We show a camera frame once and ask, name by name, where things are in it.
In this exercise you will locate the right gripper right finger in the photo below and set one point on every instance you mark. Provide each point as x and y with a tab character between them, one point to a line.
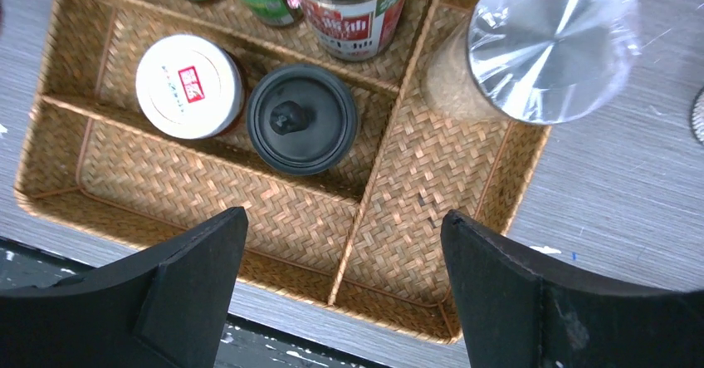
521	308

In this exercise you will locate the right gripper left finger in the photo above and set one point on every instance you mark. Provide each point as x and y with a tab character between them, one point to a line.
164	306

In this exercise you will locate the woven bamboo divided tray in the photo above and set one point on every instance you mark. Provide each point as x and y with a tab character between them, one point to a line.
361	239

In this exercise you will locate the white lid sauce jar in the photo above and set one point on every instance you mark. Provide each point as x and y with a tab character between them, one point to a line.
190	88

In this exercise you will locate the black cap sesame shaker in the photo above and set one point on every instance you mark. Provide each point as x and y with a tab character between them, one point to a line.
302	119

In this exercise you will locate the clear jar silver lid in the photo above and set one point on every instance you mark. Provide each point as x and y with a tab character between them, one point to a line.
541	62

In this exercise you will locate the tall soy sauce bottle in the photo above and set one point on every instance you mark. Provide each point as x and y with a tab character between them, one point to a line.
353	30

